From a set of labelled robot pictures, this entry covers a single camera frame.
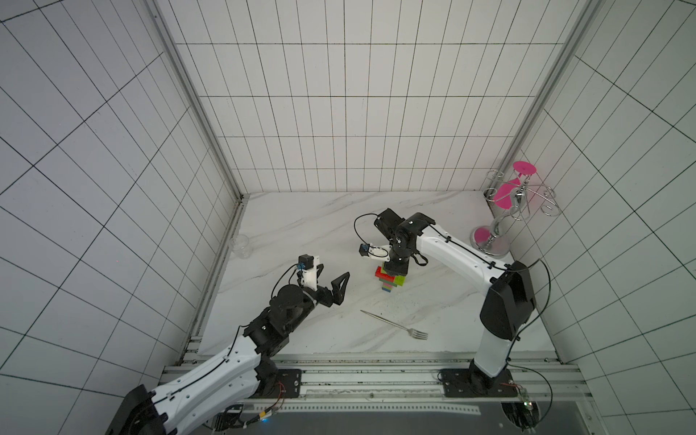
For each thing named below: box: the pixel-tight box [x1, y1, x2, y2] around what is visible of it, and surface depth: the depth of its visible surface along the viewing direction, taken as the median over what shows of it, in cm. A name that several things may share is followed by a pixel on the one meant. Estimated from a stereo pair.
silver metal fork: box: [359, 309, 429, 340], surface depth 83 cm
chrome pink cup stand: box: [470, 161, 562, 260], surface depth 91 cm
